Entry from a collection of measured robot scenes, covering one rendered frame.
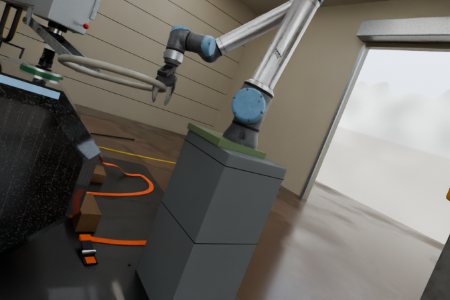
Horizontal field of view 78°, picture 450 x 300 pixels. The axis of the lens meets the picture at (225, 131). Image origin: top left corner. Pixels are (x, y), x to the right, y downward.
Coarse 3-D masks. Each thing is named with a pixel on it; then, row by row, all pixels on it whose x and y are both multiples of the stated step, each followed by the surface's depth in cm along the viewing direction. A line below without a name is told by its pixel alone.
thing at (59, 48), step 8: (32, 24) 168; (40, 24) 174; (40, 32) 162; (48, 40) 156; (56, 40) 153; (64, 40) 168; (56, 48) 151; (64, 48) 147; (72, 48) 163; (80, 64) 138; (80, 72) 141
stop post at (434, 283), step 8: (448, 192) 47; (448, 240) 47; (448, 248) 46; (440, 256) 47; (448, 256) 46; (440, 264) 47; (448, 264) 46; (432, 272) 48; (440, 272) 46; (448, 272) 46; (432, 280) 47; (440, 280) 46; (448, 280) 45; (432, 288) 47; (440, 288) 46; (448, 288) 45; (424, 296) 47; (432, 296) 46; (440, 296) 46; (448, 296) 45
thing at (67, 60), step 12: (60, 60) 116; (72, 60) 110; (84, 60) 108; (96, 60) 108; (84, 72) 142; (96, 72) 147; (120, 72) 111; (132, 72) 113; (132, 84) 154; (144, 84) 154; (156, 84) 122
